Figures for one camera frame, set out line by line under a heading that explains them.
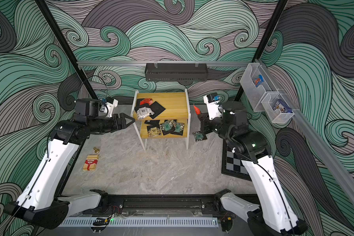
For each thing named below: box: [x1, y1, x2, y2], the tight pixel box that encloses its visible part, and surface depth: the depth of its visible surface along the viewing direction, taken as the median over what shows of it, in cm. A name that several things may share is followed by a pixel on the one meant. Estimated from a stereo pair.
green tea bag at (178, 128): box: [173, 121, 185, 136], surface depth 87 cm
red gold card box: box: [82, 154, 99, 172], surface depth 88 cm
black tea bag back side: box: [147, 100, 167, 119], surface depth 74 cm
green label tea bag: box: [159, 119, 176, 136], surface depth 87 cm
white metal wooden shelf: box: [130, 88, 191, 151], surface depth 78 cm
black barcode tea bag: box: [144, 119, 160, 130], surface depth 90 cm
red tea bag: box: [139, 97, 153, 106], surface depth 77 cm
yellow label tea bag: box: [147, 126, 162, 138], surface depth 85 cm
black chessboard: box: [221, 139, 252, 182], surface depth 85 cm
